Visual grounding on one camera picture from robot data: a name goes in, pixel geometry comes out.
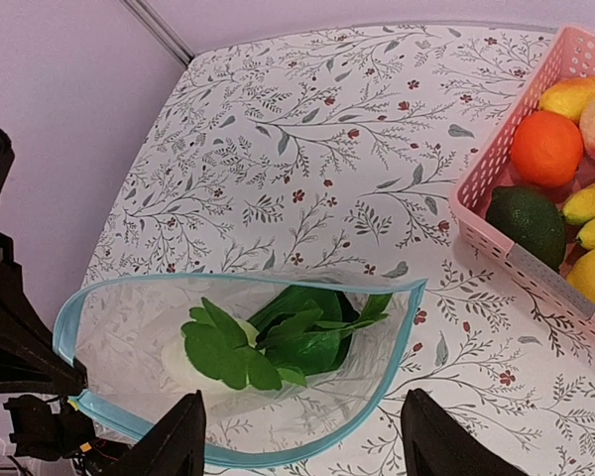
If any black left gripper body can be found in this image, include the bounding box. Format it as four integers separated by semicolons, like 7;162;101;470
4;395;95;459

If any toy bok choy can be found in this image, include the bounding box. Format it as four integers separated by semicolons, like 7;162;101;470
248;286;359;376

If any toy banana bunch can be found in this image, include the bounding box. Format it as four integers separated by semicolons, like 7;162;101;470
561;182;595;250

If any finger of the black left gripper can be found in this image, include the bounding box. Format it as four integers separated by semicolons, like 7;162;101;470
0;233;86;395

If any green toy avocado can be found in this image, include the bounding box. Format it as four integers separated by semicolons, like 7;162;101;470
485;185;566;272

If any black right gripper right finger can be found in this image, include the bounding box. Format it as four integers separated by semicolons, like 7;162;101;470
401;389;524;476

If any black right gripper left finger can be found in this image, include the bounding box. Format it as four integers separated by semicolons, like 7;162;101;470
103;391;206;476

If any white toy radish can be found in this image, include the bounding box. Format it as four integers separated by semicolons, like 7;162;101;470
162;321;249;396

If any pink perforated plastic basket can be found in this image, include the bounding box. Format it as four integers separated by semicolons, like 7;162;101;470
449;26;595;342

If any orange toy fruit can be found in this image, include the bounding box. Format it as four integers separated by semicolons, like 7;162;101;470
510;111;584;188

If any green toy leaf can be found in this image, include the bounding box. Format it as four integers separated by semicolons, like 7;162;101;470
181;286;393;391

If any yellow toy mango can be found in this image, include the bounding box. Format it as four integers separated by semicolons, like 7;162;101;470
539;76;595;124

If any clear zip top bag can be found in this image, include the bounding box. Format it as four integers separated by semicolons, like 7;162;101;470
53;269;425;468

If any aluminium left frame post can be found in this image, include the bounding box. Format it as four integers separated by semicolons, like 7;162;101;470
121;0;194;68

